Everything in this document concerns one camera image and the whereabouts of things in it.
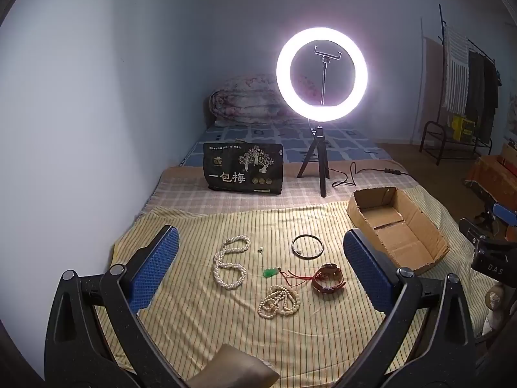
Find black metal clothes rack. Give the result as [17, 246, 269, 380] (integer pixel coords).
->
[420, 4, 501, 166]

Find dark green garment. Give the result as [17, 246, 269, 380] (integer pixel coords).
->
[464, 50, 486, 119]

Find tan cloth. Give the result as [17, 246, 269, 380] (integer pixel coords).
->
[186, 344, 280, 388]

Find beige bead necklace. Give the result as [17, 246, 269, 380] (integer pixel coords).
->
[257, 285, 301, 320]

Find folded floral quilt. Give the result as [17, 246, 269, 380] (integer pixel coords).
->
[208, 75, 311, 127]

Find yellow striped cloth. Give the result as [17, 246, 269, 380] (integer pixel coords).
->
[95, 188, 497, 388]

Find black tripod legs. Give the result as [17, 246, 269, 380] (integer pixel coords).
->
[297, 126, 334, 199]

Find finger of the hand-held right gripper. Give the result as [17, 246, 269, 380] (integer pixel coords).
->
[482, 203, 517, 229]

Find black printed snack bag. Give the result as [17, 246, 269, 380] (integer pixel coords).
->
[202, 142, 285, 195]

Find green pendant with red cord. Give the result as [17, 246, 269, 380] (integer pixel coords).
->
[262, 267, 318, 292]

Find pale bundle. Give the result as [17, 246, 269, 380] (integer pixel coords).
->
[485, 283, 505, 332]

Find white pearl necklace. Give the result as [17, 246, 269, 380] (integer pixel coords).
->
[213, 236, 251, 290]

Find black power cable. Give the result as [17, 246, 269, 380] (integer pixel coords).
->
[331, 162, 405, 189]

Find brown box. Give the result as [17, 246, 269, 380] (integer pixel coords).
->
[464, 143, 517, 197]

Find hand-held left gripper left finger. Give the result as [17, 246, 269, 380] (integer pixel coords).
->
[44, 224, 190, 388]

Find black garment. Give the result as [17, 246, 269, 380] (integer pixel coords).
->
[480, 57, 502, 146]

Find black phone holder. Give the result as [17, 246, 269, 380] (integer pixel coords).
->
[314, 44, 344, 106]

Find yellow box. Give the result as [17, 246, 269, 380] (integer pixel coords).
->
[450, 115, 477, 142]

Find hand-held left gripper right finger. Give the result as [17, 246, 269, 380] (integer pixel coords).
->
[331, 228, 479, 388]

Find blue patterned bed sheet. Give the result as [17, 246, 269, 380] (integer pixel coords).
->
[180, 123, 392, 168]

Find white ring light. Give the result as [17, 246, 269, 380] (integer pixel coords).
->
[276, 26, 368, 120]

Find beige checked blanket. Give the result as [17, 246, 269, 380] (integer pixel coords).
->
[141, 166, 425, 215]

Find white striped towel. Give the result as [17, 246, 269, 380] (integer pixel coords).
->
[442, 26, 471, 116]

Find cardboard box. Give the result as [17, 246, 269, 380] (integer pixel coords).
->
[346, 187, 450, 275]

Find blue bangle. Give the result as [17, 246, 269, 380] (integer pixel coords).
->
[291, 234, 324, 258]

